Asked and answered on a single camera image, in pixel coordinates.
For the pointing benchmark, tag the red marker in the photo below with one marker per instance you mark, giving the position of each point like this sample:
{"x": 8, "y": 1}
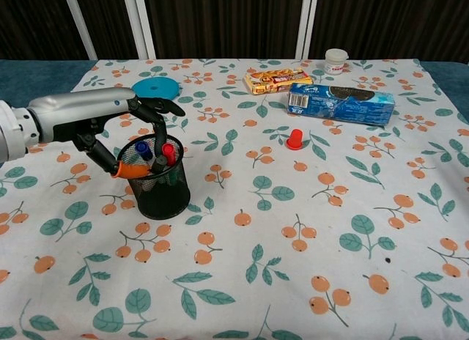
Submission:
{"x": 169, "y": 153}

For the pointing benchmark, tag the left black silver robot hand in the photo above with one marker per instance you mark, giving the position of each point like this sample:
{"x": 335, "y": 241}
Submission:
{"x": 80, "y": 109}

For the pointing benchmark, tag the floral print tablecloth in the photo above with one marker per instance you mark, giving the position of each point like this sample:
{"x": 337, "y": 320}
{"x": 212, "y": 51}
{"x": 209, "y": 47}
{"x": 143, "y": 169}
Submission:
{"x": 256, "y": 215}

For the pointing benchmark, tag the blue white marker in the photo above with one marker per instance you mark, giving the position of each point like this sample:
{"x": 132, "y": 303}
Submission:
{"x": 143, "y": 149}

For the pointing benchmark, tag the yellow snack box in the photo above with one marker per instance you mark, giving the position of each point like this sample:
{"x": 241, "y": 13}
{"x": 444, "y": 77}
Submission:
{"x": 278, "y": 81}

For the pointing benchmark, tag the small white jar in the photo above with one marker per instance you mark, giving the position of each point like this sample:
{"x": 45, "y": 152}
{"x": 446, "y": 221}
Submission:
{"x": 335, "y": 61}

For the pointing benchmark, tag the white metal frame post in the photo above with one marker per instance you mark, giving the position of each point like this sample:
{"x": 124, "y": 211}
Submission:
{"x": 308, "y": 23}
{"x": 78, "y": 23}
{"x": 141, "y": 23}

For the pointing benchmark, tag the black mesh pen holder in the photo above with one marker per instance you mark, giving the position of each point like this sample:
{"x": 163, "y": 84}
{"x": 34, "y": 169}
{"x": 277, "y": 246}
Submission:
{"x": 161, "y": 197}

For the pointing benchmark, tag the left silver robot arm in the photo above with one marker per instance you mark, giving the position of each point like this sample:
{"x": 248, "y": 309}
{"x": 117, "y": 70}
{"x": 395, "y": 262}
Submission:
{"x": 16, "y": 133}

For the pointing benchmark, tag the blue round disc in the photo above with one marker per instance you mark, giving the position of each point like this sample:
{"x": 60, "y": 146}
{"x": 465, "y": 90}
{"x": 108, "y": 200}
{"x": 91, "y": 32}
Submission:
{"x": 155, "y": 87}

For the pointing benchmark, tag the red bottle cap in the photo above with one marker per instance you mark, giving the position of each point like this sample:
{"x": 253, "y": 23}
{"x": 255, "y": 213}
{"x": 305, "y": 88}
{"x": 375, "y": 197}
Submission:
{"x": 294, "y": 140}

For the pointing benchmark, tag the blue cookie box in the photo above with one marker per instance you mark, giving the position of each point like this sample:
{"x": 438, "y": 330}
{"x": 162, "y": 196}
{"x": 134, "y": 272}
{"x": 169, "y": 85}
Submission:
{"x": 340, "y": 105}

